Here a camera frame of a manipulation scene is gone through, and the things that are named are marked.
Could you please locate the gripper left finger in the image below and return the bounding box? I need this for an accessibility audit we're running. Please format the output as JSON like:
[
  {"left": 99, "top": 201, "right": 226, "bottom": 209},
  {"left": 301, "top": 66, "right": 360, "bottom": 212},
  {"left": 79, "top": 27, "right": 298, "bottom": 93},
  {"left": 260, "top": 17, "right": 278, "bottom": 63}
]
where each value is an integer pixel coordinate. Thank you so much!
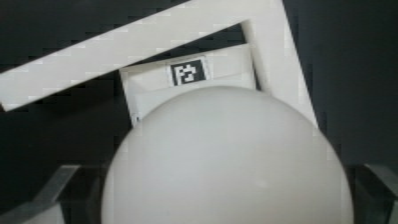
[{"left": 0, "top": 164, "right": 107, "bottom": 224}]

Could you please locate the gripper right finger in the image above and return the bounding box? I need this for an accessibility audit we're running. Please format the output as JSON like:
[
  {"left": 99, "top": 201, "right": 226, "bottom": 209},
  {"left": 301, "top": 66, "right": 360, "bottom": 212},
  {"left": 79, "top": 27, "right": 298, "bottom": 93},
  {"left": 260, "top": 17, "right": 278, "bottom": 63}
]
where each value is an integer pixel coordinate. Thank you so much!
[{"left": 353, "top": 164, "right": 398, "bottom": 224}]

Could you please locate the white lamp bulb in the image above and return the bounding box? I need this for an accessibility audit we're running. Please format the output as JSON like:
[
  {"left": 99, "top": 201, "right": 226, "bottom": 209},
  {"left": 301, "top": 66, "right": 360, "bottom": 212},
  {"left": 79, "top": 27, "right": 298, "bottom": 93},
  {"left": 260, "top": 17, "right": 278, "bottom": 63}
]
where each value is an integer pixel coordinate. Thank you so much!
[{"left": 102, "top": 87, "right": 354, "bottom": 224}]

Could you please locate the white lamp base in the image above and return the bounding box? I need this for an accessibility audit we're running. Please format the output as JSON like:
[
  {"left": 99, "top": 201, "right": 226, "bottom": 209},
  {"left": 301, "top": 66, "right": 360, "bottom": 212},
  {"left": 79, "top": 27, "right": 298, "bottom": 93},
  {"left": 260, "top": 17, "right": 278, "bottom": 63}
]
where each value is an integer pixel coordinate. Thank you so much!
[{"left": 120, "top": 44, "right": 257, "bottom": 123}]

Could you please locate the white right rail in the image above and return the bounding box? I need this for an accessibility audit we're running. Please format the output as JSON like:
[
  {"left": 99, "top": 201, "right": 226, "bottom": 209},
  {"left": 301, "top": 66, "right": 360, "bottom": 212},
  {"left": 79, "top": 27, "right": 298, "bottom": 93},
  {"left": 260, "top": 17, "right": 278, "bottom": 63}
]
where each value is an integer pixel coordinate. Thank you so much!
[{"left": 242, "top": 0, "right": 319, "bottom": 125}]

